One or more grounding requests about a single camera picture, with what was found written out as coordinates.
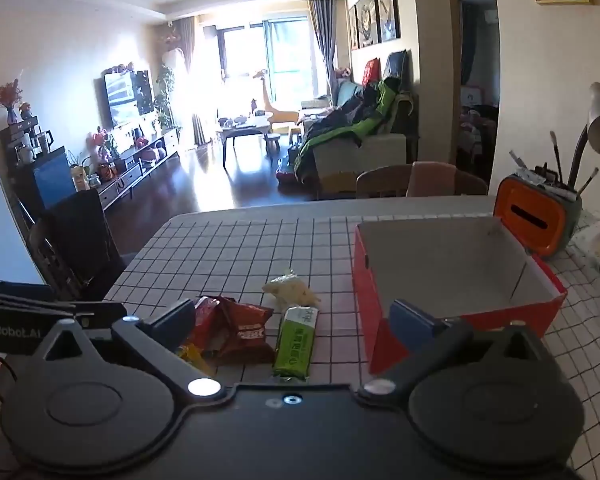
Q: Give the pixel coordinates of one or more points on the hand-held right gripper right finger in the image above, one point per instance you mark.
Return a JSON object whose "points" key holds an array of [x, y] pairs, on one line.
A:
{"points": [[411, 317]]}

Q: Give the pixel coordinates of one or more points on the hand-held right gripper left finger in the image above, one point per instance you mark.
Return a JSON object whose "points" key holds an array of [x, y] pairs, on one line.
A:
{"points": [[175, 319]]}

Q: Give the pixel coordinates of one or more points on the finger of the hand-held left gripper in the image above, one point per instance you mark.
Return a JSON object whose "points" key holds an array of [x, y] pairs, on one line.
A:
{"points": [[97, 314], [15, 291]]}

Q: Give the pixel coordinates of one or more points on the red orange snack packet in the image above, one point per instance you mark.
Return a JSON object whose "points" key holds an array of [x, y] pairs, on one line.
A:
{"points": [[205, 317]]}

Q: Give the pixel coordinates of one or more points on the yellow snack packet with picture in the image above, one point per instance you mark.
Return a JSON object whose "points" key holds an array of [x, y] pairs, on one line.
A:
{"points": [[195, 357]]}

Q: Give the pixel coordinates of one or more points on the red cardboard box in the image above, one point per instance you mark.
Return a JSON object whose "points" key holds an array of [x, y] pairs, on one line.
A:
{"points": [[430, 255]]}

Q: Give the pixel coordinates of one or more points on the dark maroon snack packet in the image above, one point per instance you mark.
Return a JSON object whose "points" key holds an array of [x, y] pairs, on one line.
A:
{"points": [[245, 332]]}

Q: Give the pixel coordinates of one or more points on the pale white snack packet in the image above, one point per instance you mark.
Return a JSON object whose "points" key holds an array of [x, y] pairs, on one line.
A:
{"points": [[290, 290]]}

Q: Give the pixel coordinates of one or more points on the green snack packet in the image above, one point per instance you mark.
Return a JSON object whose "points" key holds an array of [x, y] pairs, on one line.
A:
{"points": [[295, 342]]}

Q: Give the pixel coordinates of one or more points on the white board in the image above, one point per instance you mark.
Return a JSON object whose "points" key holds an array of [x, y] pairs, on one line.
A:
{"points": [[2, 230]]}

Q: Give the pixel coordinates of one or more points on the dark chair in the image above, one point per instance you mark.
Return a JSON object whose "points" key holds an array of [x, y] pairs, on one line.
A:
{"points": [[80, 240]]}

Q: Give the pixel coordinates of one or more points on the blue front cabinet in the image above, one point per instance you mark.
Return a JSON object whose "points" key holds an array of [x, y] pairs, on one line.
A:
{"points": [[52, 180]]}

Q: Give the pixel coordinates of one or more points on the checkered tablecloth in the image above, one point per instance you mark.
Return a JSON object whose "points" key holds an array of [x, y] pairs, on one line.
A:
{"points": [[305, 240]]}

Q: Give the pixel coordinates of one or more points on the wooden chair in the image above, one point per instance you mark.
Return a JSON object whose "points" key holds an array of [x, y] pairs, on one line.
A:
{"points": [[380, 182]]}

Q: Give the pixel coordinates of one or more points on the pink towel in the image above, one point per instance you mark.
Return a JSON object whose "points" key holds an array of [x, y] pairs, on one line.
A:
{"points": [[432, 180]]}

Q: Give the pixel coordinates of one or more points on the long television cabinet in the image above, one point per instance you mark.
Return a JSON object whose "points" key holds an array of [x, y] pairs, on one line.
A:
{"points": [[130, 175]]}

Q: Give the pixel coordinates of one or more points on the orange green tissue box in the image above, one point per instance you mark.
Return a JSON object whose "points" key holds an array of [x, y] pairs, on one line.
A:
{"points": [[532, 217]]}

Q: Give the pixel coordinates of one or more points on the beige sofa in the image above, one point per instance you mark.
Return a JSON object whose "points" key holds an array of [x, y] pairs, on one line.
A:
{"points": [[370, 155]]}

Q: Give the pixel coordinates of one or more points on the red item on floor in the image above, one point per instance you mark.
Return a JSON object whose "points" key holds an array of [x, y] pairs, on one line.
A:
{"points": [[286, 172]]}

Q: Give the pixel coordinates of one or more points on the red flowers in vase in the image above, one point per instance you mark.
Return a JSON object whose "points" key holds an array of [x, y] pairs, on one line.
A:
{"points": [[5, 97]]}

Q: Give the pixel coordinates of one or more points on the small black gadget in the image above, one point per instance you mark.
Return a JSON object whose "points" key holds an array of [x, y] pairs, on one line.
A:
{"points": [[545, 174]]}

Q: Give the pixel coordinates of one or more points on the white marker pen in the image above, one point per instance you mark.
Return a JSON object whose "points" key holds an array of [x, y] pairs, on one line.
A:
{"points": [[562, 192]]}

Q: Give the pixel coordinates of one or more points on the coffee table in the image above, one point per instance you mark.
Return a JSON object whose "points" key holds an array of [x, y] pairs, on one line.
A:
{"points": [[242, 132]]}

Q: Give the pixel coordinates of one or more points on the small wooden stool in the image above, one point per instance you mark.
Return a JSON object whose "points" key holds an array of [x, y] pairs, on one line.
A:
{"points": [[272, 142]]}

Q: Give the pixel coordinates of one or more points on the green black jacket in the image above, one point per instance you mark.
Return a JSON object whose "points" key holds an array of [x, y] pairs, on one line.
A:
{"points": [[340, 125]]}

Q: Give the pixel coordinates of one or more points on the long black writing brush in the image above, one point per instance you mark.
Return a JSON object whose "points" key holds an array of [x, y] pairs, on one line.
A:
{"points": [[556, 155]]}

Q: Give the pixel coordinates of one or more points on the television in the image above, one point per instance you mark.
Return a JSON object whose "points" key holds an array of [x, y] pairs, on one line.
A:
{"points": [[127, 95]]}

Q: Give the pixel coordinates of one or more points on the tall green plant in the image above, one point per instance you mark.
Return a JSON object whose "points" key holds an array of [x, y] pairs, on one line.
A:
{"points": [[164, 95]]}

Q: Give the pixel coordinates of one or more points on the short writing brush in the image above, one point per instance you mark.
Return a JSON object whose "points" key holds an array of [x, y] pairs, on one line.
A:
{"points": [[589, 180]]}

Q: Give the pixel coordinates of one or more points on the beige curtain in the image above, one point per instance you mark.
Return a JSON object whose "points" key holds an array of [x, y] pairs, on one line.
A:
{"points": [[192, 85]]}

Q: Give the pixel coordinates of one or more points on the yellow giraffe toy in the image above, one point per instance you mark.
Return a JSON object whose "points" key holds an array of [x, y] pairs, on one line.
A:
{"points": [[272, 105]]}

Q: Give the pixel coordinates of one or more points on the red cushion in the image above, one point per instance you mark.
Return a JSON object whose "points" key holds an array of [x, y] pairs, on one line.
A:
{"points": [[371, 72]]}

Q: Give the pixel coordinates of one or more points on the black cushion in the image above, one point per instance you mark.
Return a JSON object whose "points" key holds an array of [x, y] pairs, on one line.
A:
{"points": [[396, 67]]}

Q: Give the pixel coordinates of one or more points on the grey curtain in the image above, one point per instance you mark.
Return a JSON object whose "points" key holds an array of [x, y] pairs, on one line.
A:
{"points": [[325, 45]]}

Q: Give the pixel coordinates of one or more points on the black framed wall picture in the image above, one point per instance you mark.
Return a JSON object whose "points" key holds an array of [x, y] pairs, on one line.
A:
{"points": [[353, 27], [387, 7], [367, 17]]}

